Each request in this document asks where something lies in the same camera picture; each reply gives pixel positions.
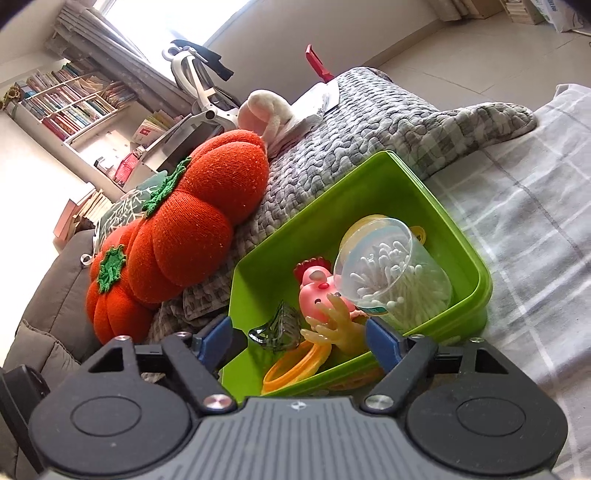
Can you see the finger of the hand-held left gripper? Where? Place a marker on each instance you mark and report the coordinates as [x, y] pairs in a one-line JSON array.
[[21, 406]]

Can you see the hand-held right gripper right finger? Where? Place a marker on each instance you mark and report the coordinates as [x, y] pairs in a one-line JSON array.
[[385, 345]]

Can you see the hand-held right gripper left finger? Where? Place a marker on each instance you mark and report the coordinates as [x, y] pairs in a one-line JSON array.
[[217, 340]]

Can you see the dark green translucent toy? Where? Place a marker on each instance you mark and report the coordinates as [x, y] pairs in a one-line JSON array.
[[277, 330]]

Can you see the clear cotton swab jar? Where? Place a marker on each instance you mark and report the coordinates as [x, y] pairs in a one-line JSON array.
[[406, 286]]

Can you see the orange yellow toy lid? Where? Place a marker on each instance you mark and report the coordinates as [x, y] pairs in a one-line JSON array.
[[286, 376]]

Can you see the pink rubber chicken toy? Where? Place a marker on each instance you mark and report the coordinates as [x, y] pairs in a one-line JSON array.
[[314, 295]]

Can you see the yellow toy pot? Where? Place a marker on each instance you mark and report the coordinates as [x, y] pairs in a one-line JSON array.
[[364, 225]]

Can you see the green plastic box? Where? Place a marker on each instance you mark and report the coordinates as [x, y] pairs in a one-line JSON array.
[[323, 217]]

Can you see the grey sofa cushion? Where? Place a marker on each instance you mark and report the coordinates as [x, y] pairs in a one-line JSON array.
[[41, 323]]

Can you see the orange pumpkin cushion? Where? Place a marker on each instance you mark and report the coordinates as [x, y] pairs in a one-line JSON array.
[[203, 207], [120, 304]]

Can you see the teal patterned cushion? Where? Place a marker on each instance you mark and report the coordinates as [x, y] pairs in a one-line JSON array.
[[124, 212]]

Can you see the grey grid bedsheet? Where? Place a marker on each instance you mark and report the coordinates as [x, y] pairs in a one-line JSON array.
[[531, 230]]

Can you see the stack of books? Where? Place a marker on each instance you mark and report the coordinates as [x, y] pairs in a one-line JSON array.
[[78, 217]]

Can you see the grey checkered quilted pillow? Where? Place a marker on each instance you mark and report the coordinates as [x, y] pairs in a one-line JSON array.
[[369, 120]]

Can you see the white plush toy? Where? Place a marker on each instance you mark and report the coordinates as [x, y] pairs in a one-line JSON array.
[[263, 113]]

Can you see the white office chair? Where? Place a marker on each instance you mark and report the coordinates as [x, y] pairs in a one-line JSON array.
[[194, 78]]

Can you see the white bookshelf with books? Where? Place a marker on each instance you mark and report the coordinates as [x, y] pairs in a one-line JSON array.
[[69, 106]]

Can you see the grey curtain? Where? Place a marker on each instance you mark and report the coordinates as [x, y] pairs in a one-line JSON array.
[[106, 50]]

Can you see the wooden desk with shelves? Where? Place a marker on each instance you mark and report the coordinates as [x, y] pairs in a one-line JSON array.
[[517, 9]]

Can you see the white shopping bag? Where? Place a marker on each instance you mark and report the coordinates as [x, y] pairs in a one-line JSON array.
[[563, 14]]

